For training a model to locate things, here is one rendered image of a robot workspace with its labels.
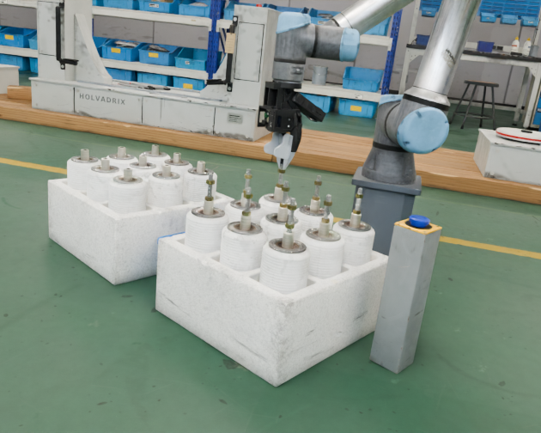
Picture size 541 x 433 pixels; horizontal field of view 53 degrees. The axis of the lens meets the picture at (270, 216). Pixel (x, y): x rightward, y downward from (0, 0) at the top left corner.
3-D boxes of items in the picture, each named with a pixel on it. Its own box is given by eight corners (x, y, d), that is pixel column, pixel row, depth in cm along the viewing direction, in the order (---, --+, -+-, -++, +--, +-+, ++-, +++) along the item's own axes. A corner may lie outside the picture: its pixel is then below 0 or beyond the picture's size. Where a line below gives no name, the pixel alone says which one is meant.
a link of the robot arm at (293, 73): (292, 62, 133) (313, 65, 126) (289, 82, 134) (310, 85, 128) (267, 60, 128) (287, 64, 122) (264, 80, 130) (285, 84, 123)
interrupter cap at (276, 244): (276, 238, 112) (276, 234, 111) (311, 246, 109) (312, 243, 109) (262, 248, 105) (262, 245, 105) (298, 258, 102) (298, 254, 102)
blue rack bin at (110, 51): (122, 57, 646) (122, 39, 639) (151, 61, 638) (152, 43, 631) (100, 57, 599) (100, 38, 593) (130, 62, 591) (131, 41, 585)
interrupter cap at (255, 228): (250, 239, 109) (250, 235, 109) (219, 229, 113) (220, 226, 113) (269, 230, 116) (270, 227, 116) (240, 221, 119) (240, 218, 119)
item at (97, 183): (111, 223, 160) (112, 164, 155) (128, 234, 154) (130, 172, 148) (80, 228, 154) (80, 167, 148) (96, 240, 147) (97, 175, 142)
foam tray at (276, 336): (266, 271, 157) (273, 212, 151) (382, 326, 132) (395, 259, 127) (155, 309, 128) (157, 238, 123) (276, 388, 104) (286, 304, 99)
